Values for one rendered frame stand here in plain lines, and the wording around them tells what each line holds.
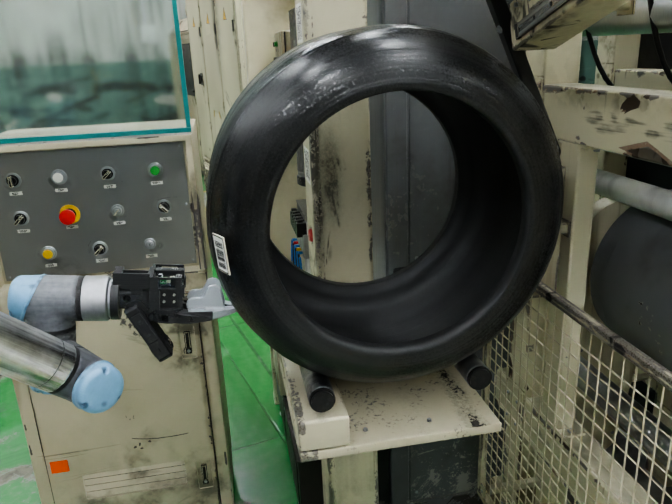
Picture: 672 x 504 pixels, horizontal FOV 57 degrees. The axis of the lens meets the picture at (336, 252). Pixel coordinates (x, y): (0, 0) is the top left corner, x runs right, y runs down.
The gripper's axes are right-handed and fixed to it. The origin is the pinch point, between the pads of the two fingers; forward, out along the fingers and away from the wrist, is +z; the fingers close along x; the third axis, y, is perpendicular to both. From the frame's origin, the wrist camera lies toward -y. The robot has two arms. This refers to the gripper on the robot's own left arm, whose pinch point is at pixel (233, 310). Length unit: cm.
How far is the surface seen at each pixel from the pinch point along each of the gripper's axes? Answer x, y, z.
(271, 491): 79, -101, 19
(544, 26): 6, 52, 52
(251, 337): 204, -101, 19
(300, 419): -10.4, -15.5, 11.4
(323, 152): 25.4, 24.9, 18.2
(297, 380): 2.6, -15.3, 12.6
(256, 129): -11.0, 32.6, 1.8
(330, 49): -9.2, 44.4, 11.9
